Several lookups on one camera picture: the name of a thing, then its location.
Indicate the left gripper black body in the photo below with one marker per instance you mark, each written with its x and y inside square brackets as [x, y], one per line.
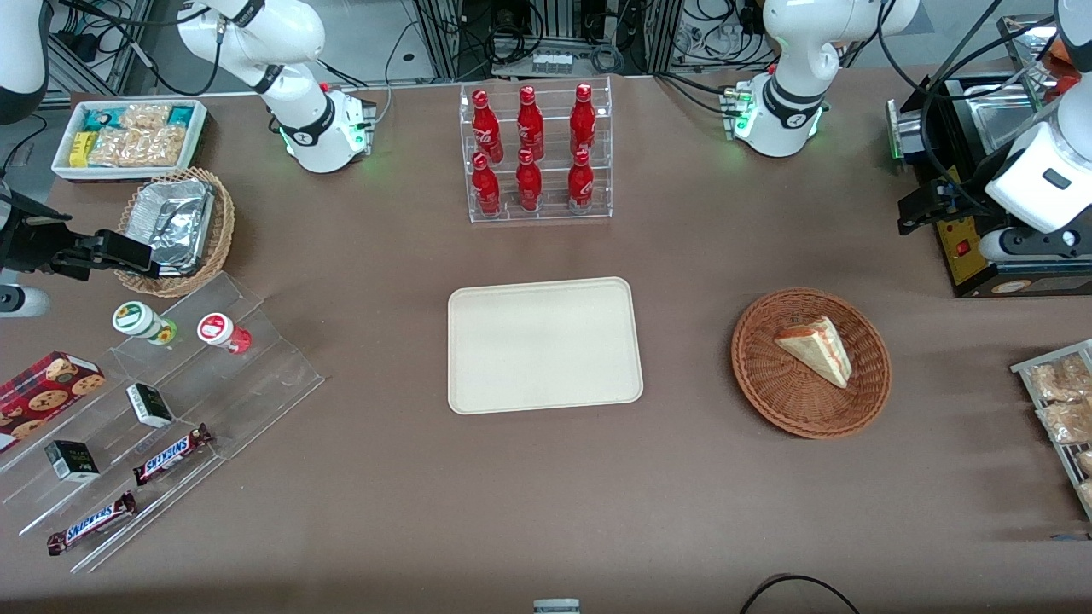
[970, 197]

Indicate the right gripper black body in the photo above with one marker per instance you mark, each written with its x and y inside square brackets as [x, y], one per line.
[26, 241]

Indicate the triangle sandwich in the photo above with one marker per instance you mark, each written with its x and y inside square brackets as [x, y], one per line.
[817, 348]

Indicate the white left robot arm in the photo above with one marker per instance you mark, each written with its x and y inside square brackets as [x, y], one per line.
[793, 34]

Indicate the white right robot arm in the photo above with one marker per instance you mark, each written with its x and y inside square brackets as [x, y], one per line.
[299, 128]

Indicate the light tan wicker basket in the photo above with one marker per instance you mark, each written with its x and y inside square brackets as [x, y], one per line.
[223, 222]

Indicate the brown round wicker basket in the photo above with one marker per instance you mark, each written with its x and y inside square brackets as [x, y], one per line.
[772, 384]

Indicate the cream plastic tray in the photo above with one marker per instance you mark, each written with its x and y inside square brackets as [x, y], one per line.
[546, 345]

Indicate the black hot food display case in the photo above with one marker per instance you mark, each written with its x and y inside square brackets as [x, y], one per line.
[960, 256]

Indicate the aluminium foil container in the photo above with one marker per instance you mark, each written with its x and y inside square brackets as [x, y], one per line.
[171, 217]

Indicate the green lid white cup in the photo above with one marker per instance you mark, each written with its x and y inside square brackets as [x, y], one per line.
[135, 318]

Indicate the white rectangular snack bin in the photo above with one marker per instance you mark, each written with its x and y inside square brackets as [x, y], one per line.
[61, 162]

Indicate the steel food pan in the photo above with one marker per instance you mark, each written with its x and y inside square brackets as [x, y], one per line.
[1002, 115]

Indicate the yellow snack pack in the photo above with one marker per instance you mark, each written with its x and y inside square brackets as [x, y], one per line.
[81, 149]

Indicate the large clear cracker bag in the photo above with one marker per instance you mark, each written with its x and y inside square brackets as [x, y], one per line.
[136, 147]

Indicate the red lid white cup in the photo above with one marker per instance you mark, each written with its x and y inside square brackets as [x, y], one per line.
[217, 328]

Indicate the teal snack pack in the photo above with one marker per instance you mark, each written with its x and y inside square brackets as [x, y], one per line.
[180, 116]
[101, 119]

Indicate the small clear cracker bag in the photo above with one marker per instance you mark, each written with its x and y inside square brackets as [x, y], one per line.
[145, 117]

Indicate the red cookie box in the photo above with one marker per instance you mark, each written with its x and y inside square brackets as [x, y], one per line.
[43, 396]

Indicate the small black box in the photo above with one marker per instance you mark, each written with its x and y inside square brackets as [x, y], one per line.
[72, 461]
[149, 405]

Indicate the clear acrylic step display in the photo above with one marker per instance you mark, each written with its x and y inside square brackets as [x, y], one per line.
[256, 375]

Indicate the clear bag of pastries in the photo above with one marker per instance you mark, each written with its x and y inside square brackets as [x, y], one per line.
[1058, 379]
[1066, 422]

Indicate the Snickers chocolate bar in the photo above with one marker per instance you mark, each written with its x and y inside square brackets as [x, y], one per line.
[92, 523]
[171, 454]

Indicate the red cola bottle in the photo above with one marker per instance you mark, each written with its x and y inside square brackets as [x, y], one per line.
[530, 124]
[583, 124]
[486, 189]
[486, 128]
[529, 186]
[581, 186]

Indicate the clear acrylic bottle rack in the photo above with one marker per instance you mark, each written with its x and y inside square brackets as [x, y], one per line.
[550, 217]

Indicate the white power strip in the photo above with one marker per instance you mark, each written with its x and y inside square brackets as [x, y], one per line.
[552, 62]

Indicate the small grey device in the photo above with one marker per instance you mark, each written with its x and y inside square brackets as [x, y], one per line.
[556, 607]

